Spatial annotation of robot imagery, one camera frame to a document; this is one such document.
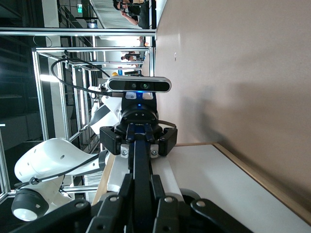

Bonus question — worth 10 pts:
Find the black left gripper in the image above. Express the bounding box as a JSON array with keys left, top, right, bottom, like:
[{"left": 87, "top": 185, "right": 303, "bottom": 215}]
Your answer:
[{"left": 99, "top": 99, "right": 178, "bottom": 158}]

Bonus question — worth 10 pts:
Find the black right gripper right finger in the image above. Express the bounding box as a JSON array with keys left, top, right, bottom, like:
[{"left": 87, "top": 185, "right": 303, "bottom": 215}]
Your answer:
[{"left": 150, "top": 174, "right": 253, "bottom": 233}]

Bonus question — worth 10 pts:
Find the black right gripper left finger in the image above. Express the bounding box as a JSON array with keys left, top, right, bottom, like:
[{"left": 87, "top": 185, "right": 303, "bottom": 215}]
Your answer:
[{"left": 9, "top": 173, "right": 135, "bottom": 233}]

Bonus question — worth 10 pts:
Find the wooden drawer cabinet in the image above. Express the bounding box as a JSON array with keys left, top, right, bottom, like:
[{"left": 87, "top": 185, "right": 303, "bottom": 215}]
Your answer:
[{"left": 91, "top": 142, "right": 311, "bottom": 233}]

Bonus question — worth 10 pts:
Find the person in black shirt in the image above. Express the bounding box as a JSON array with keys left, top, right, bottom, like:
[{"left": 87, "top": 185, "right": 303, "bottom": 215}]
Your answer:
[{"left": 112, "top": 0, "right": 150, "bottom": 30}]

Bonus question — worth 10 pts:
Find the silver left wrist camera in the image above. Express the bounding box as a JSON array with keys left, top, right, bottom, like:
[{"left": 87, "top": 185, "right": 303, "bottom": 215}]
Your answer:
[{"left": 106, "top": 76, "right": 173, "bottom": 94}]

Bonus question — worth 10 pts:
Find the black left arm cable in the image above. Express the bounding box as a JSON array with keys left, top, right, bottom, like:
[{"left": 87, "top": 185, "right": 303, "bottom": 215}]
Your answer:
[{"left": 14, "top": 57, "right": 114, "bottom": 190}]

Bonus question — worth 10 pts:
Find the aluminium profile frame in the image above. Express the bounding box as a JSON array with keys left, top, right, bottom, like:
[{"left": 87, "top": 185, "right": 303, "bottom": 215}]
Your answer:
[{"left": 0, "top": 26, "right": 156, "bottom": 202}]

